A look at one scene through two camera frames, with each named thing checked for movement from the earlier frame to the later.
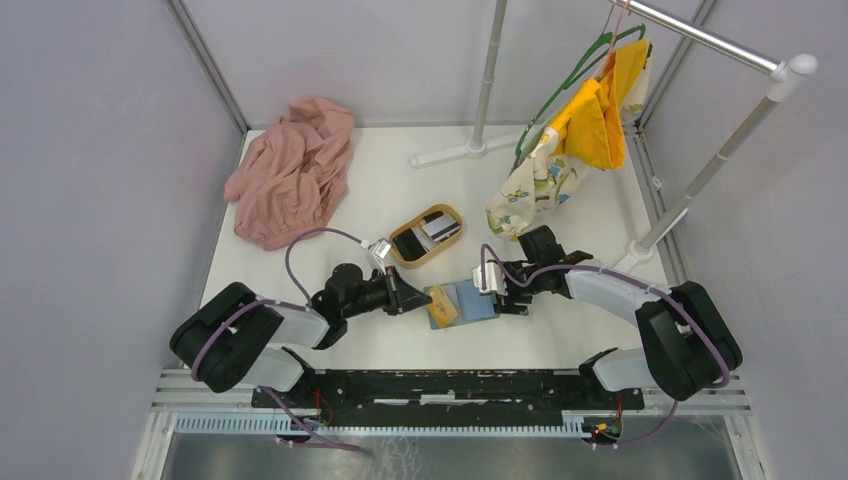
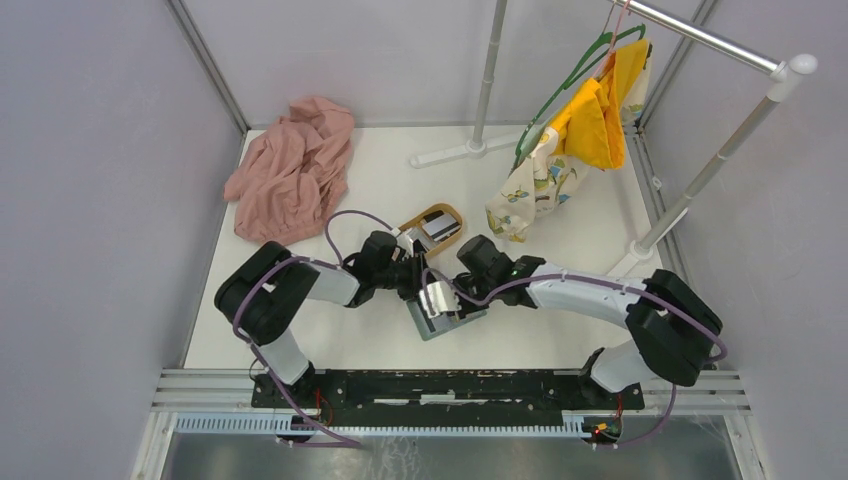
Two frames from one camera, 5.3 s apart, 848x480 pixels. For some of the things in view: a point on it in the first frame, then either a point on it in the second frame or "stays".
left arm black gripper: [401, 296] -> [415, 264]
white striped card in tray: [440, 227] stays
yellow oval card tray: [411, 243] stays
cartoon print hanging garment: [545, 173] stays
